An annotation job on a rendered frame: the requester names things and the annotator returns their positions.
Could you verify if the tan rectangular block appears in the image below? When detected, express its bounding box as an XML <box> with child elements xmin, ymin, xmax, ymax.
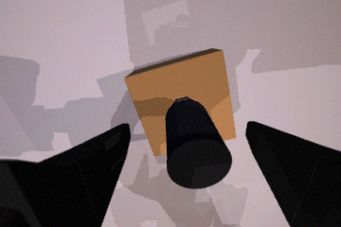
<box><xmin>124</xmin><ymin>48</ymin><xmax>236</xmax><ymax>157</ymax></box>

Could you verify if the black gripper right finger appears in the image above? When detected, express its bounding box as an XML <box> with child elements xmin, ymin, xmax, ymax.
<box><xmin>246</xmin><ymin>121</ymin><xmax>341</xmax><ymax>227</ymax></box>

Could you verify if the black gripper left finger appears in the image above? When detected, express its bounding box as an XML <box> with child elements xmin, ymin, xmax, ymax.
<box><xmin>0</xmin><ymin>123</ymin><xmax>131</xmax><ymax>227</ymax></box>

